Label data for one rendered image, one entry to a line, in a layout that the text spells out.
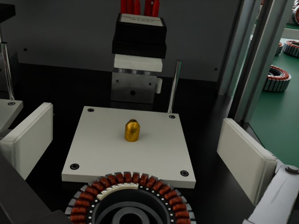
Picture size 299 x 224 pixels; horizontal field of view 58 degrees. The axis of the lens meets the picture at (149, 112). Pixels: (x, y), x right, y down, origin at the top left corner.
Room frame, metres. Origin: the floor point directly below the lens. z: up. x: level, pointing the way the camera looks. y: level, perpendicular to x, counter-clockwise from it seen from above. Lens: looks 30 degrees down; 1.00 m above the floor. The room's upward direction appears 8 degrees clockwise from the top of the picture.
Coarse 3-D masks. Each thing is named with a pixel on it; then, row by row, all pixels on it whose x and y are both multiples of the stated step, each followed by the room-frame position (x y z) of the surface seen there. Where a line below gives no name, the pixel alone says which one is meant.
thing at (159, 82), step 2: (158, 78) 0.44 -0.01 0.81; (160, 78) 0.44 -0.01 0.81; (158, 80) 0.43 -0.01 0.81; (160, 80) 0.43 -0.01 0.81; (156, 82) 0.43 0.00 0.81; (158, 82) 0.43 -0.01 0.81; (160, 82) 0.43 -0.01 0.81; (156, 84) 0.43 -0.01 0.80; (158, 84) 0.43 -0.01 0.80; (160, 84) 0.43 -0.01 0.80; (156, 86) 0.43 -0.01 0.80; (158, 86) 0.43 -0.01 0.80; (160, 86) 0.43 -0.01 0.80; (156, 88) 0.43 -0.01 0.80; (158, 88) 0.43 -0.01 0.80; (160, 88) 0.43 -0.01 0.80; (156, 90) 0.43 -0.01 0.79; (158, 90) 0.43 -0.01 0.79; (160, 90) 0.43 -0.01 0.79; (156, 92) 0.43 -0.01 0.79; (158, 92) 0.43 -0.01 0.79; (156, 94) 0.43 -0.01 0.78; (158, 94) 0.43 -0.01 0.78
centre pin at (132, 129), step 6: (132, 120) 0.30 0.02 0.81; (126, 126) 0.29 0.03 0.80; (132, 126) 0.29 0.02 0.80; (138, 126) 0.29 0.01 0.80; (126, 132) 0.29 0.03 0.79; (132, 132) 0.29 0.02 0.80; (138, 132) 0.29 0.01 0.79; (126, 138) 0.29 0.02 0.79; (132, 138) 0.29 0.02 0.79; (138, 138) 0.29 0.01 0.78
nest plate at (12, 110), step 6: (0, 102) 0.34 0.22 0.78; (6, 102) 0.34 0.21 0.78; (12, 102) 0.34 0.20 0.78; (18, 102) 0.34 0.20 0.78; (0, 108) 0.32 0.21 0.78; (6, 108) 0.32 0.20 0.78; (12, 108) 0.32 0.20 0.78; (18, 108) 0.33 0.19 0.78; (0, 114) 0.31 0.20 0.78; (6, 114) 0.31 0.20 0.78; (12, 114) 0.31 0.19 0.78; (0, 120) 0.29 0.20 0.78; (6, 120) 0.29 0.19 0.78; (12, 120) 0.31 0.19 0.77; (0, 126) 0.28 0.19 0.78; (6, 126) 0.29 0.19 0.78
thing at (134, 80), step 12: (120, 72) 0.41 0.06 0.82; (132, 72) 0.42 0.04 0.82; (144, 72) 0.43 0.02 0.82; (156, 72) 0.44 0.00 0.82; (120, 84) 0.41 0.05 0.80; (132, 84) 0.41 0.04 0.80; (144, 84) 0.42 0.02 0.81; (120, 96) 0.41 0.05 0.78; (132, 96) 0.41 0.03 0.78; (144, 96) 0.42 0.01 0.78
